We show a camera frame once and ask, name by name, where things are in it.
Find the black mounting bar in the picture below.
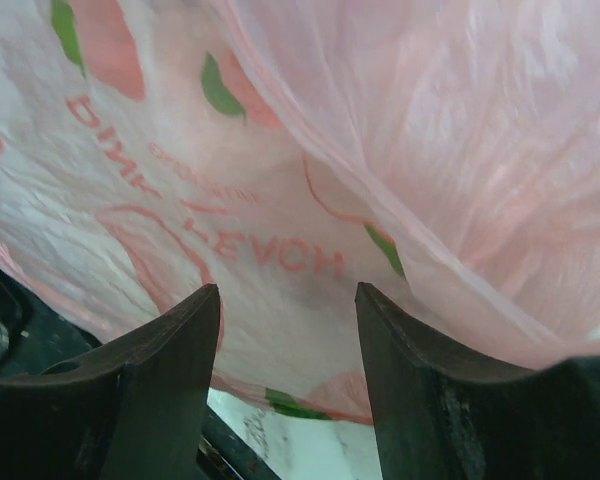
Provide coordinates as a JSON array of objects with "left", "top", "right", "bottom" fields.
[{"left": 0, "top": 271, "right": 273, "bottom": 479}]

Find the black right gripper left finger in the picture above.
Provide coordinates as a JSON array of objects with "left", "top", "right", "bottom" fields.
[{"left": 0, "top": 284, "right": 221, "bottom": 479}]

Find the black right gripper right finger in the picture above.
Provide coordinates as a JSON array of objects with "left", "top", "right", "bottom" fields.
[{"left": 355, "top": 283, "right": 600, "bottom": 479}]

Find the pink plastic bag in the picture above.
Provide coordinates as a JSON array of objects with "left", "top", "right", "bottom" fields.
[{"left": 0, "top": 1, "right": 600, "bottom": 423}]

